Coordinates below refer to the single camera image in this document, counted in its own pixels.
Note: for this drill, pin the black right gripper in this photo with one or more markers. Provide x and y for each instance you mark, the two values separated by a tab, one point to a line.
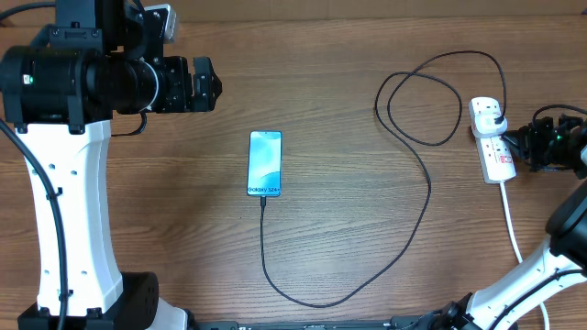
524	142

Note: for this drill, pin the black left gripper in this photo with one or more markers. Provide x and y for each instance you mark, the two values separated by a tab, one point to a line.
180	99

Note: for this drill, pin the blue Samsung Galaxy smartphone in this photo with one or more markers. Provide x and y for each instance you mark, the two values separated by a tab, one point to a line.
265	164

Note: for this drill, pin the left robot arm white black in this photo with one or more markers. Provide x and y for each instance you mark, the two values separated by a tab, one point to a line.
60	93

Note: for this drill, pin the white charger plug adapter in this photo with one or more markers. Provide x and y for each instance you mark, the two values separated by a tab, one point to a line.
485	126

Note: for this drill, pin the white power strip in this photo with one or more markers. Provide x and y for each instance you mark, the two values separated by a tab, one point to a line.
495	157

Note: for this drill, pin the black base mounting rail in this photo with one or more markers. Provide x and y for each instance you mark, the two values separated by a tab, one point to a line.
427	321

